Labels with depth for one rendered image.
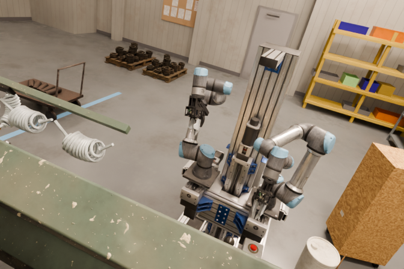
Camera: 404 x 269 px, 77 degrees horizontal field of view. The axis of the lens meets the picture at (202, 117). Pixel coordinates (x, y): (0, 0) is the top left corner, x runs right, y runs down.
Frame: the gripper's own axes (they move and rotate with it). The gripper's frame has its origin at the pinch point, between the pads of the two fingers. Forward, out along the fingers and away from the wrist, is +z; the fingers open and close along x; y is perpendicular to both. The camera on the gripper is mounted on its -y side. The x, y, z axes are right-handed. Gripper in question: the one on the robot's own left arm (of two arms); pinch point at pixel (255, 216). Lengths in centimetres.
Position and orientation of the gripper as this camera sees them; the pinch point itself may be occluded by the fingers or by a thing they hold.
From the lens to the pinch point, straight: 134.7
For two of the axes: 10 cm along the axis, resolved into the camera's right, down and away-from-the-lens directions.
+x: 8.9, 3.4, -3.0
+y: -2.8, -1.1, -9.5
